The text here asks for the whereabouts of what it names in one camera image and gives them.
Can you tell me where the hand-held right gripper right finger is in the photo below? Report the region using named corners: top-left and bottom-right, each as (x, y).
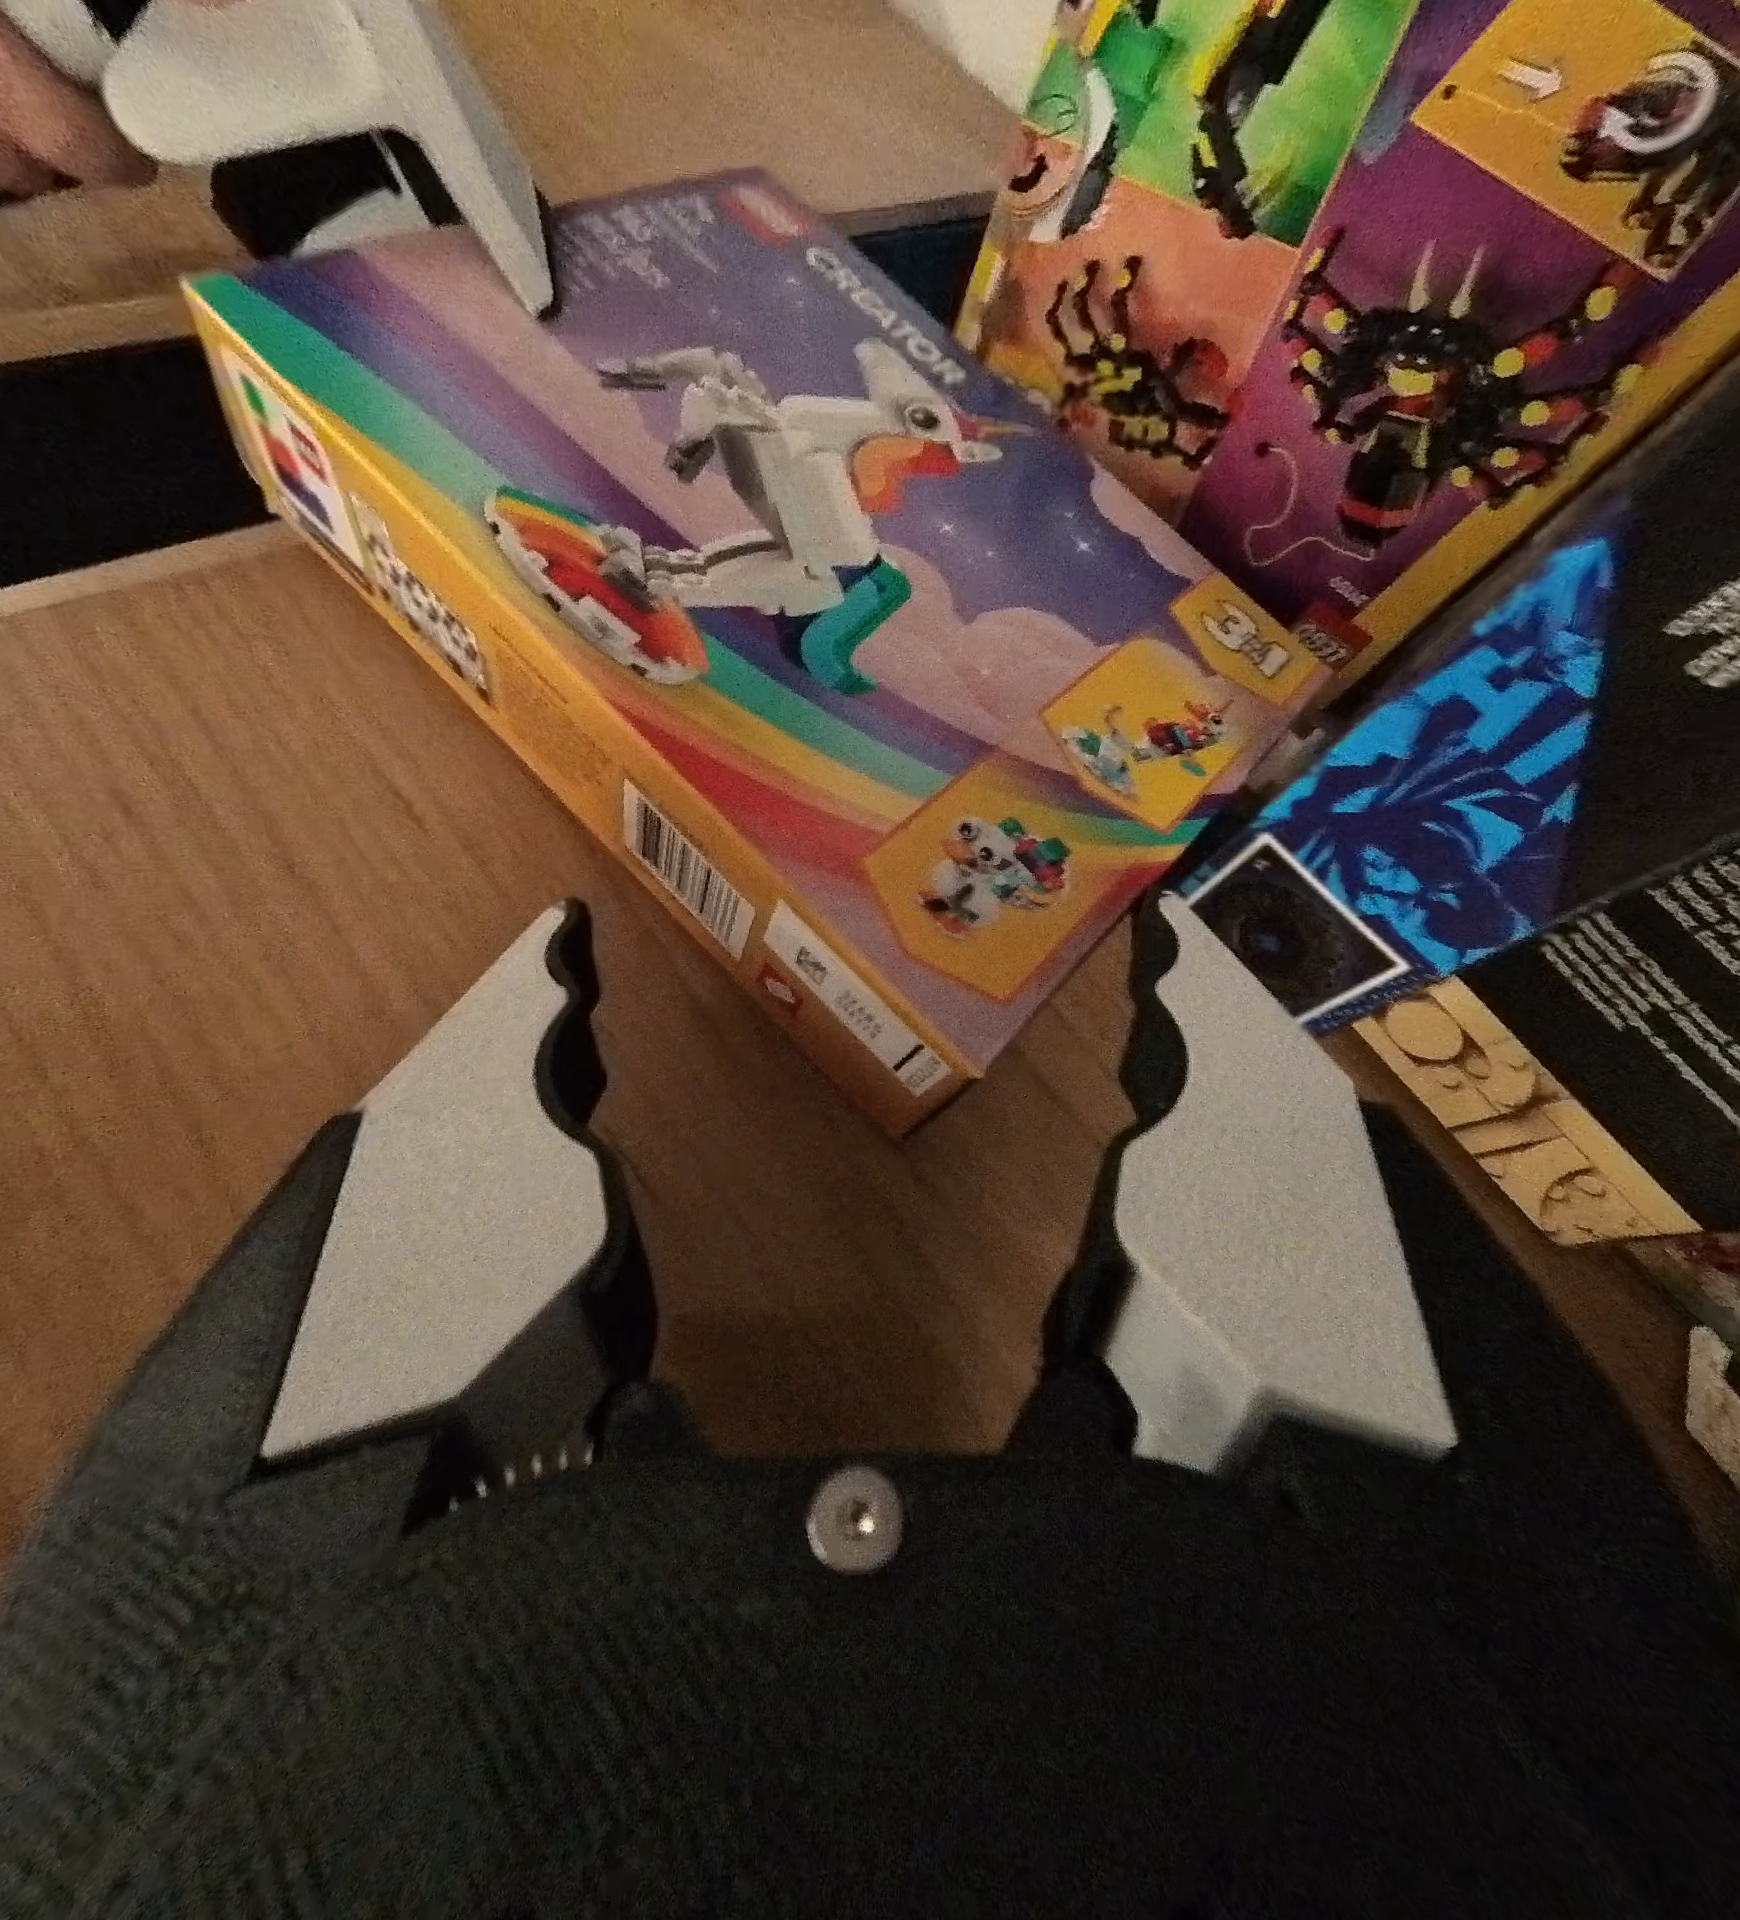
top-left (1056, 892), bottom-right (1459, 1481)

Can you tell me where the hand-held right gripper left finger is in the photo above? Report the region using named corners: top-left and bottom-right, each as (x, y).
top-left (259, 898), bottom-right (661, 1462)

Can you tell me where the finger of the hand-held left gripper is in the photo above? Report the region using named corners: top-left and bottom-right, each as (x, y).
top-left (889, 0), bottom-right (1055, 115)
top-left (362, 0), bottom-right (559, 321)

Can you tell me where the yellow unicorn toy box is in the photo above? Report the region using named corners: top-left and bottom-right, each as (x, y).
top-left (181, 173), bottom-right (1330, 1142)

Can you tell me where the person's left hand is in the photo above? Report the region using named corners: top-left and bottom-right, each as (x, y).
top-left (0, 0), bottom-right (158, 205)

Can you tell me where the black bat logo toy box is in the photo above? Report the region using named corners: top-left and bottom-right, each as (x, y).
top-left (1156, 301), bottom-right (1740, 1036)

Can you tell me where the spider toy box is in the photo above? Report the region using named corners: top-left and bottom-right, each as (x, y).
top-left (953, 0), bottom-right (1740, 691)

